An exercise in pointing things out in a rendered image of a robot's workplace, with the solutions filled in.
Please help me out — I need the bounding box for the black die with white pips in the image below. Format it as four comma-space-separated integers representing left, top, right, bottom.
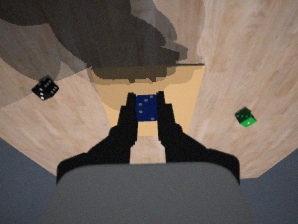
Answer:
31, 78, 59, 100

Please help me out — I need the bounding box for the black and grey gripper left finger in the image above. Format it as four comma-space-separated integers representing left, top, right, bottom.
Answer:
56, 92, 138, 185

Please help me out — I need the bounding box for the tan flat mat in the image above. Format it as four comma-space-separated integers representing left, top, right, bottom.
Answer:
90, 64, 205, 136

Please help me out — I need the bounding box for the blue die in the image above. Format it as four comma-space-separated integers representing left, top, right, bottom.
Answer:
135, 94, 157, 122

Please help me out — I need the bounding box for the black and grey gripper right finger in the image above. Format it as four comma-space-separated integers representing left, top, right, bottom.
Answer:
156, 91, 240, 185

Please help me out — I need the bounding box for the dark green die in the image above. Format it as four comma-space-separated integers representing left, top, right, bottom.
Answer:
235, 109, 257, 128

